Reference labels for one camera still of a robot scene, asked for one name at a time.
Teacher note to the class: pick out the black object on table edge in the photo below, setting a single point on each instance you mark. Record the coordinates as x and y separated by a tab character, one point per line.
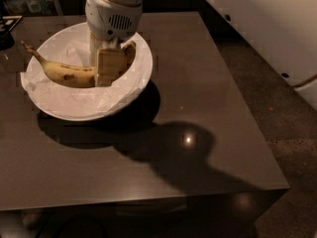
7	24

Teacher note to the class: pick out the yellow spotted banana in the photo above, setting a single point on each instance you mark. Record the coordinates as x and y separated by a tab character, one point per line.
73	75

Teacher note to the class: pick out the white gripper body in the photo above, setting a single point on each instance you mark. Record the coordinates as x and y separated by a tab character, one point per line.
110	21

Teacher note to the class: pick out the shelf with white bottles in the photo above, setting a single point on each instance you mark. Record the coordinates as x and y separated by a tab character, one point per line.
30	7

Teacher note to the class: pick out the white bowl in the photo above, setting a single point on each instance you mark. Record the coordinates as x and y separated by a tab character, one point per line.
71	46

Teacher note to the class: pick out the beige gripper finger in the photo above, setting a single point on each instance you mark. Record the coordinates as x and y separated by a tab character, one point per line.
94	48
110	65

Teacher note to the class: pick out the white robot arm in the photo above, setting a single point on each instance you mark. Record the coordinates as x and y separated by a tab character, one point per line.
283	32

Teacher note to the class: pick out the white paper towel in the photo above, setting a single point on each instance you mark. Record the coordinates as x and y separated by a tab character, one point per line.
65	86

